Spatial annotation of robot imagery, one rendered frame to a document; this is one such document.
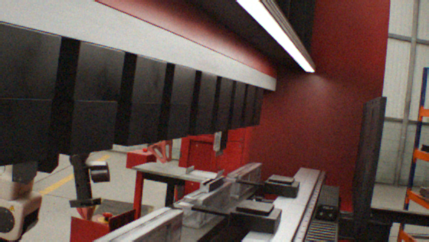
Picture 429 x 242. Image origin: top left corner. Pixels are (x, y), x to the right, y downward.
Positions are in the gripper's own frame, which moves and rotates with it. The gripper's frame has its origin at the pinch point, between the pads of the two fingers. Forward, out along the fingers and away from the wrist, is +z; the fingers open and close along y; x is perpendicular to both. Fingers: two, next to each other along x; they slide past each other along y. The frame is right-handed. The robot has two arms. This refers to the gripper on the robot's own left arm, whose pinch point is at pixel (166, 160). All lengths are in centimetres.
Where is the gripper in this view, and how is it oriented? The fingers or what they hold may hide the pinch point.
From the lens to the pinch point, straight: 176.7
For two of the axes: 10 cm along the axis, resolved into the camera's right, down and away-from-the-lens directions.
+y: 2.8, -0.2, 9.6
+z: 3.5, 9.3, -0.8
